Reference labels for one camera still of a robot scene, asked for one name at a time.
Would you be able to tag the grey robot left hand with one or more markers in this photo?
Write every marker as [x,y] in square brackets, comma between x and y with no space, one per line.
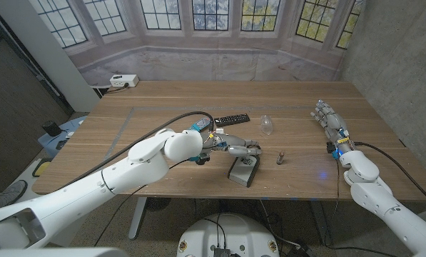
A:
[234,142]

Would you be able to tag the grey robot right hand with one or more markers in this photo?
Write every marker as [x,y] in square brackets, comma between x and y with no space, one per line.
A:
[334,123]

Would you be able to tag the grey combination lock box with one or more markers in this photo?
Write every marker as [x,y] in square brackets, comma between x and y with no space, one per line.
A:
[242,173]

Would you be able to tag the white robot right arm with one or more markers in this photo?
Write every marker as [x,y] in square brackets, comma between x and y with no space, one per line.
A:
[384,203]

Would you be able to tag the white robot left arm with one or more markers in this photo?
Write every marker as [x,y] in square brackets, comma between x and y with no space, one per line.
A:
[130,173]

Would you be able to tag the black TV remote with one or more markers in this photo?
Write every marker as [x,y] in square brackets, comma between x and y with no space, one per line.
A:
[231,120]

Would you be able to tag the clear drinking glass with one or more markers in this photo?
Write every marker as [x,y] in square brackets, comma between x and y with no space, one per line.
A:
[266,125]

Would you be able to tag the teal toy flip phone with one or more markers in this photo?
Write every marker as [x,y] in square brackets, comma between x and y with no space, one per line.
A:
[201,124]

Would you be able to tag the printed window backdrop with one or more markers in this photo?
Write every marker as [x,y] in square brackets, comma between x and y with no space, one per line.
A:
[212,64]

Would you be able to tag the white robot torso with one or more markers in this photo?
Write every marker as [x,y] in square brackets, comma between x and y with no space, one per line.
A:
[230,232]

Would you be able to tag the black round fan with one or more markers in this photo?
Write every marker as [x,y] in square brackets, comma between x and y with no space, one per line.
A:
[158,203]

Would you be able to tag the grey metal table leg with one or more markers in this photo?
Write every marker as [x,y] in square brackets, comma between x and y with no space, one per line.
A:
[321,223]
[137,217]

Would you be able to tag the white power strip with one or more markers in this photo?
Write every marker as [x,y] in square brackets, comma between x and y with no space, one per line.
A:
[123,80]

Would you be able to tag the black power adapter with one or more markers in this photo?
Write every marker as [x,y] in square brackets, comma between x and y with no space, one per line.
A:
[302,251]

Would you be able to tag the light blue floor mat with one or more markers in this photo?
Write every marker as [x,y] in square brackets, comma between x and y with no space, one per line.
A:
[73,129]

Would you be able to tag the black cylinder speaker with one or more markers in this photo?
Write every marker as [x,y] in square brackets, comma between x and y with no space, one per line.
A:
[51,128]

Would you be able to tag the grey sneaker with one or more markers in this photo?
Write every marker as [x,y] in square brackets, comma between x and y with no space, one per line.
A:
[12,193]

